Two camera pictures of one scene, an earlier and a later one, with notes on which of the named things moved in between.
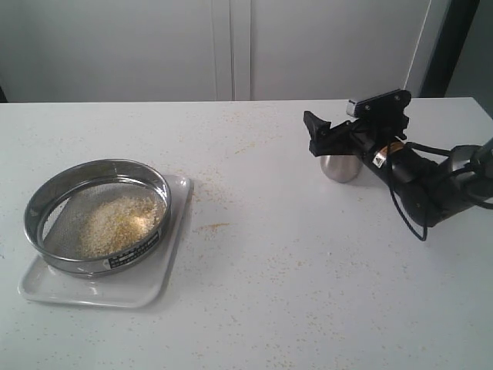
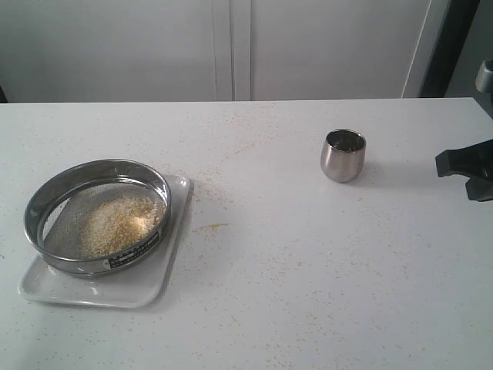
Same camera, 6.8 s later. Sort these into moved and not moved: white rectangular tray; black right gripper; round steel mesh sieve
Moved: black right gripper
Not moved: round steel mesh sieve; white rectangular tray
